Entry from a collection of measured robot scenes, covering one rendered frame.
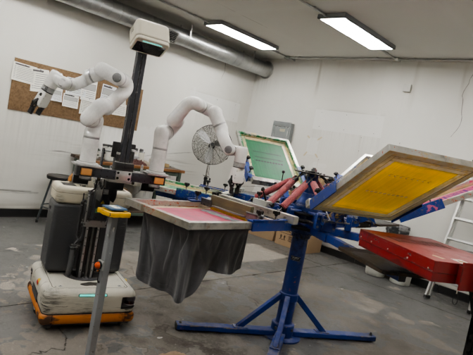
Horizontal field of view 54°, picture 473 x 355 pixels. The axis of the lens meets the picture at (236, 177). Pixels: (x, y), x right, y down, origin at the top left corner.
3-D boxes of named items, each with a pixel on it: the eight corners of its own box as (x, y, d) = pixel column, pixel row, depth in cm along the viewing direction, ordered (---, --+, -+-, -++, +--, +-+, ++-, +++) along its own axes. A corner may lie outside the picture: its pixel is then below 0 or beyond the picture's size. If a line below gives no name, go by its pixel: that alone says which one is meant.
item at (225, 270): (181, 303, 247) (195, 227, 244) (177, 301, 249) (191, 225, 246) (238, 294, 281) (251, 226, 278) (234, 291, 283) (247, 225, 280)
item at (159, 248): (177, 305, 245) (192, 227, 242) (130, 277, 276) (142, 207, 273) (181, 304, 248) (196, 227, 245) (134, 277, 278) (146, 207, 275)
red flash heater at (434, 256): (521, 297, 200) (528, 270, 199) (435, 288, 186) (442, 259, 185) (426, 256, 258) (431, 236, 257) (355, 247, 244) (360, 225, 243)
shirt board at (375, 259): (445, 293, 237) (449, 278, 236) (379, 287, 225) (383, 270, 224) (325, 232, 364) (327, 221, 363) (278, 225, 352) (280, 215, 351)
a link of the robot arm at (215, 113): (188, 100, 290) (193, 103, 305) (200, 131, 290) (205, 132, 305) (211, 89, 288) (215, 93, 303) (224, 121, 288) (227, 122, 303)
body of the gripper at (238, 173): (239, 165, 299) (236, 182, 299) (229, 163, 291) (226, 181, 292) (248, 167, 294) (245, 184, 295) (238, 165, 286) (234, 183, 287)
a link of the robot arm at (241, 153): (224, 142, 289) (226, 143, 299) (221, 159, 290) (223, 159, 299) (248, 146, 287) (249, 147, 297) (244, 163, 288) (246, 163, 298)
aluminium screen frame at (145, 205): (188, 229, 231) (189, 222, 231) (124, 203, 271) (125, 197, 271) (282, 228, 289) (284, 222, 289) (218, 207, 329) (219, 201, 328)
